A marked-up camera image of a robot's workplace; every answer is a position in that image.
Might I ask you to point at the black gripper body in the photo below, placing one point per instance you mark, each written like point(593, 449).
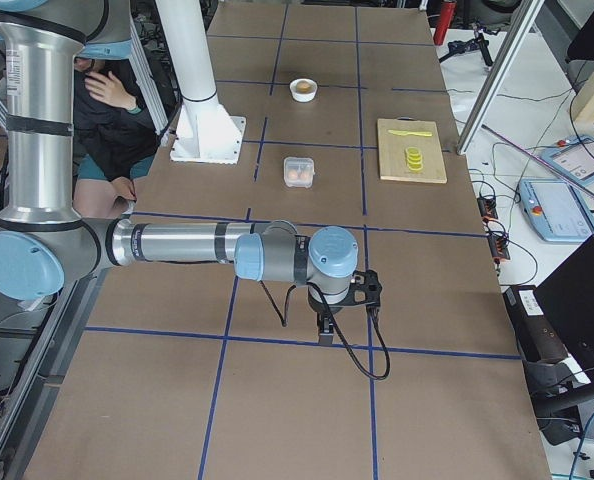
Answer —
point(325, 314)

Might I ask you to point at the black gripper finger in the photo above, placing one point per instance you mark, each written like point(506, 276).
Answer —
point(322, 332)
point(328, 332)

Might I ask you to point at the clear plastic egg box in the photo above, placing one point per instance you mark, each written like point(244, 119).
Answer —
point(300, 164)

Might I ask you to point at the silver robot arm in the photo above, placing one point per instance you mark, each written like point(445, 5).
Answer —
point(45, 244)

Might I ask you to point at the black computer box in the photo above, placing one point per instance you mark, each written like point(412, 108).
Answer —
point(537, 339)

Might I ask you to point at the person's bare hand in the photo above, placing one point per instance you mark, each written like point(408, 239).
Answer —
point(108, 89)

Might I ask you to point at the bamboo cutting board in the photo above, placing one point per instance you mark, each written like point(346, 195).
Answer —
point(392, 155)

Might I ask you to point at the yellow lemon slice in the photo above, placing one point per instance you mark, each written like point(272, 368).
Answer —
point(412, 151)
point(415, 167)
point(414, 157)
point(414, 162)

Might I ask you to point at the orange black electronics board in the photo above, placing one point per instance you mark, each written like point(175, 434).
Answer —
point(487, 207)

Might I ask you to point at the yellow plastic knife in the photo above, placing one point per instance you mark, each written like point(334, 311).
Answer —
point(410, 133)

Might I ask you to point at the white ceramic bowl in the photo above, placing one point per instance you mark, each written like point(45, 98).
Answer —
point(303, 98)

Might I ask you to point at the black monitor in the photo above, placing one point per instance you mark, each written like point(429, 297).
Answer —
point(566, 297)

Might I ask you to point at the blue teach pendant near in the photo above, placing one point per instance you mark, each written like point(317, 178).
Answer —
point(555, 211)

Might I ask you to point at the blue teach pendant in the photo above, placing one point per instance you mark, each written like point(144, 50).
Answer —
point(555, 211)
point(573, 157)

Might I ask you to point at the seated person in black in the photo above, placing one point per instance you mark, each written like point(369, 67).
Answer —
point(119, 145)

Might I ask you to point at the blue teach pendant far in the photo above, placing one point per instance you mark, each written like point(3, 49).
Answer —
point(573, 157)

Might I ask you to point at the red bottle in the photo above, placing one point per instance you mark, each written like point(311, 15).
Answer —
point(444, 21)

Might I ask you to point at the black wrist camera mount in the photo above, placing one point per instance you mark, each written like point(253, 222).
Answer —
point(364, 290)

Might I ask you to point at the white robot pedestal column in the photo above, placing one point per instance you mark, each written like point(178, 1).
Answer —
point(205, 131)

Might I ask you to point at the aluminium frame post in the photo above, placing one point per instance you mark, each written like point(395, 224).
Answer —
point(526, 15)

